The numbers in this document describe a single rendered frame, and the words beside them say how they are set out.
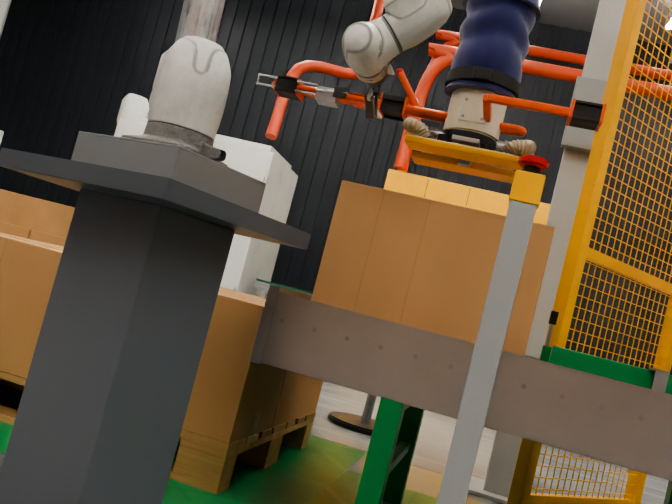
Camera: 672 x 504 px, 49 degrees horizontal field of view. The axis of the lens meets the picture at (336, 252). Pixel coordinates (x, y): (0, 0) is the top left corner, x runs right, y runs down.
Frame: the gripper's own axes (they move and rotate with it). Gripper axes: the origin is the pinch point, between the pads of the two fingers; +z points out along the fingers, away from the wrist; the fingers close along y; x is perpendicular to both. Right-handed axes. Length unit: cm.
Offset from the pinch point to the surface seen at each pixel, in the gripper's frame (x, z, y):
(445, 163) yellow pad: 20.7, 19.3, 11.8
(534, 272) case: 54, -4, 41
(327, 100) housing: -19.2, 11.1, 2.1
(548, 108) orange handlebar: 46.9, -12.8, -0.9
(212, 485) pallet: -17, -4, 121
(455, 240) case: 31.5, -4.6, 37.6
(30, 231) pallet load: -505, 568, 74
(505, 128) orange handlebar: 36.2, 11.5, -0.5
